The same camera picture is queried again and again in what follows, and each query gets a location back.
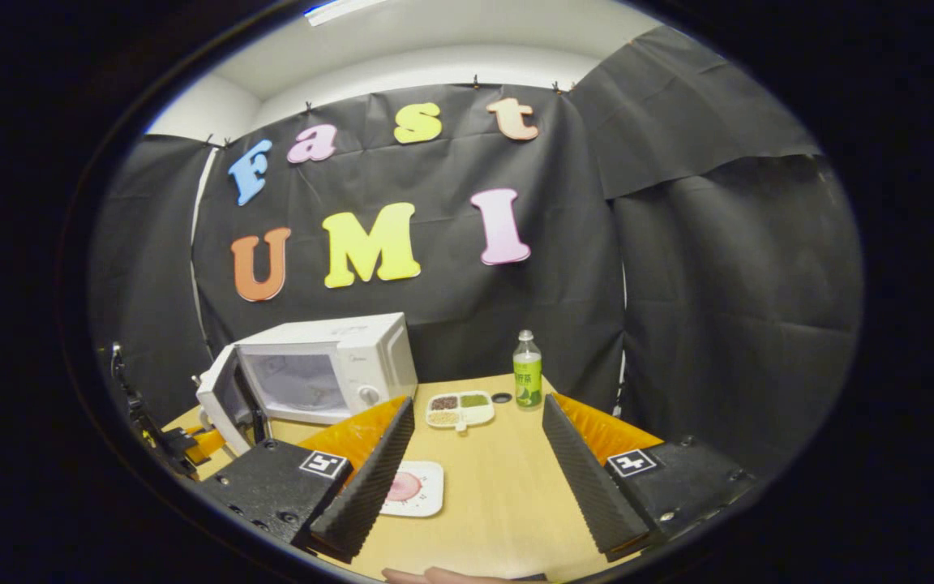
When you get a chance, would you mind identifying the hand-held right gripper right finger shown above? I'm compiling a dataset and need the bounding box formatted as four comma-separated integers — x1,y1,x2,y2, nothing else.
542,393,758,562

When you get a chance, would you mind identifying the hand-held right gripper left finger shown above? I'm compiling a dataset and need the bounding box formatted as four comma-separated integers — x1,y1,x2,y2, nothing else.
195,396,417,565

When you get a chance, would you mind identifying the white plate with pink food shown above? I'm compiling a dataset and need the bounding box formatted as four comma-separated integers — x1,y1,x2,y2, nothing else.
380,460,445,518

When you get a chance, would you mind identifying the divided white tray of grains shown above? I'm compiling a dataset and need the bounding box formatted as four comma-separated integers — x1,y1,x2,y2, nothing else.
425,390,496,432

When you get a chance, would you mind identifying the white microwave oven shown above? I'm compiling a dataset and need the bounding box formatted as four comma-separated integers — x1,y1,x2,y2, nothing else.
195,312,419,457

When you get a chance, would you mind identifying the green drink bottle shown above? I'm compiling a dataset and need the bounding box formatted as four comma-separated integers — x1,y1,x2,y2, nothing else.
512,329,543,409

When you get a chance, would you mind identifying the black backdrop cloth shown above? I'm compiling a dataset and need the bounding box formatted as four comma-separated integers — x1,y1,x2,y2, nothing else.
86,24,865,479

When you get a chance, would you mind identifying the long ceiling light panel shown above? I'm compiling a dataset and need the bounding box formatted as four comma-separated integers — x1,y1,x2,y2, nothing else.
305,0,391,27

